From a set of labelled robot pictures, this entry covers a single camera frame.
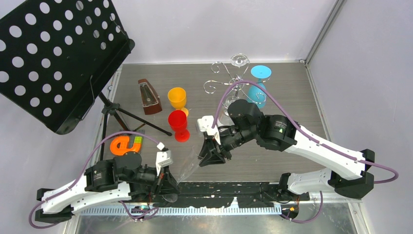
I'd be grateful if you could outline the green lego brick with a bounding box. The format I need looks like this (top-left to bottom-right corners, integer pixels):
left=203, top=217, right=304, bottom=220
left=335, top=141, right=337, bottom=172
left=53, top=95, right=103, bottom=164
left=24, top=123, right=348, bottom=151
left=133, top=136, right=143, bottom=144

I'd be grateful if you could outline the blue wine glass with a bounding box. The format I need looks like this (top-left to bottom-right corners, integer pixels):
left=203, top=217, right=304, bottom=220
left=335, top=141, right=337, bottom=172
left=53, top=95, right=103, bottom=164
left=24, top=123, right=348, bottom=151
left=246, top=65, right=272, bottom=108

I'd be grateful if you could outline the orange letter toy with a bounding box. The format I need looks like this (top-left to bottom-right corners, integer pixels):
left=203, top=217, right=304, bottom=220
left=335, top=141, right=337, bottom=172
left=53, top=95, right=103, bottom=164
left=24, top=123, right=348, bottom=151
left=110, top=139, right=142, bottom=156

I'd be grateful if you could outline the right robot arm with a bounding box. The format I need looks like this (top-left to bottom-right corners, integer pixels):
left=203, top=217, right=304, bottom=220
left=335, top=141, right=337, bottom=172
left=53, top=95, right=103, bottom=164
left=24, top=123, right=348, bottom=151
left=197, top=99, right=375, bottom=200

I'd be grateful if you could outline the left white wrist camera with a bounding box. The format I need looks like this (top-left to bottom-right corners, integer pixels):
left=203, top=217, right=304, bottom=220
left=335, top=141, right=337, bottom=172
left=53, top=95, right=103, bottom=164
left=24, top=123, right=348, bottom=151
left=155, top=150, right=173, bottom=176

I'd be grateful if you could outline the brown wooden metronome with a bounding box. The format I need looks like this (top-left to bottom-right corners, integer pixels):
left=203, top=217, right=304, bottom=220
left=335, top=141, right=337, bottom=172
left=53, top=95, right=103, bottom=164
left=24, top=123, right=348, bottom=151
left=138, top=79, right=162, bottom=115

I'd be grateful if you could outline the clear wine glass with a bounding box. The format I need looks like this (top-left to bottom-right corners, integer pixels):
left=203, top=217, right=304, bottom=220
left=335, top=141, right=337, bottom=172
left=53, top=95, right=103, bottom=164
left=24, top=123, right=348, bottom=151
left=171, top=146, right=201, bottom=192
left=230, top=53, right=250, bottom=70
left=217, top=96, right=238, bottom=127

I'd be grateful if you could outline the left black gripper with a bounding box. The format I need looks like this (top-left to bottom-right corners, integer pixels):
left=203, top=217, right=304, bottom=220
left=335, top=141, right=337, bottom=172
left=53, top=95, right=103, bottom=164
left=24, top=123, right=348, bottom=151
left=121, top=162, right=182, bottom=196

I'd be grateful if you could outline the yellow wine glass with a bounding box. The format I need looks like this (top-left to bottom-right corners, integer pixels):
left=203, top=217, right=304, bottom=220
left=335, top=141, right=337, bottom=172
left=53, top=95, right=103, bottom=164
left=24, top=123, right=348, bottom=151
left=168, top=87, right=189, bottom=116

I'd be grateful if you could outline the black perforated music stand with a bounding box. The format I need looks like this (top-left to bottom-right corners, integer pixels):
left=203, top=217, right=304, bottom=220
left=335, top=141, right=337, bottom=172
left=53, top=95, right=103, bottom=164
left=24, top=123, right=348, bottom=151
left=0, top=0, right=172, bottom=155

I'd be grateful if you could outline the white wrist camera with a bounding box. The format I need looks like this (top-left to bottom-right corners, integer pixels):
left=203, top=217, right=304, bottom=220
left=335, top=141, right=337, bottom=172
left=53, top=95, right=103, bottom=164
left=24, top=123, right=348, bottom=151
left=197, top=115, right=221, bottom=145
left=155, top=150, right=173, bottom=176

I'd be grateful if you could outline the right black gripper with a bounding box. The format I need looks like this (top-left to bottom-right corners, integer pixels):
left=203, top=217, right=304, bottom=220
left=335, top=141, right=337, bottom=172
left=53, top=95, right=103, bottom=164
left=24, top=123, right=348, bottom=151
left=197, top=126, right=257, bottom=168

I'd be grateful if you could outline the red wine glass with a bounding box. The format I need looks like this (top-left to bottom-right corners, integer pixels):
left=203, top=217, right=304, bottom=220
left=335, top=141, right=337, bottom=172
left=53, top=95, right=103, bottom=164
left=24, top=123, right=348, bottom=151
left=168, top=110, right=190, bottom=142

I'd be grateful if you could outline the clear wine glass front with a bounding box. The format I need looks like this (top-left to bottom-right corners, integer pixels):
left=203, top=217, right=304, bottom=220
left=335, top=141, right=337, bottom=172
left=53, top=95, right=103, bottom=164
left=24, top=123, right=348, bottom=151
left=217, top=96, right=238, bottom=127

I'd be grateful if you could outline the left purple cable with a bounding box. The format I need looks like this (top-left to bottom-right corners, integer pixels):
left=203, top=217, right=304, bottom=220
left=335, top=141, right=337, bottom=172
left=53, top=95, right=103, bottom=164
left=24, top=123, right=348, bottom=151
left=28, top=131, right=165, bottom=230

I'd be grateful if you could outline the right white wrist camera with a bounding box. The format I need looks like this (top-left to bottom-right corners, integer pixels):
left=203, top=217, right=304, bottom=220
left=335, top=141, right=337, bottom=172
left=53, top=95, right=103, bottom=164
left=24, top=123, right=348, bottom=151
left=197, top=115, right=221, bottom=145

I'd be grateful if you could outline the clear wine glass back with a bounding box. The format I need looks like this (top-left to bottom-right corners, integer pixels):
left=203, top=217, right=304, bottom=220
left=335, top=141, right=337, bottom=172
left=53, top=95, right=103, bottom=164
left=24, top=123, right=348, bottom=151
left=230, top=53, right=250, bottom=70

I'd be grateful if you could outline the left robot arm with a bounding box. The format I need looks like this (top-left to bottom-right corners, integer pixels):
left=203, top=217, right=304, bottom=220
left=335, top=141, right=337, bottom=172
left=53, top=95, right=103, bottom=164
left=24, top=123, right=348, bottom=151
left=35, top=151, right=180, bottom=224

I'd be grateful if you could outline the chrome wine glass rack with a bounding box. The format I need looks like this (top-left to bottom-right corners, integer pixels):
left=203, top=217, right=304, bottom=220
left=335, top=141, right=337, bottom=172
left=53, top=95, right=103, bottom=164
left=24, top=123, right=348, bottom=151
left=203, top=61, right=267, bottom=107

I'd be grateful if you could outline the grey lego baseplate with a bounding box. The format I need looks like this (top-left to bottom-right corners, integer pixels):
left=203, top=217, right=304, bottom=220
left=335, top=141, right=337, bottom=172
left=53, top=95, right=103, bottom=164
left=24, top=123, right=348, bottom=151
left=114, top=130, right=142, bottom=145

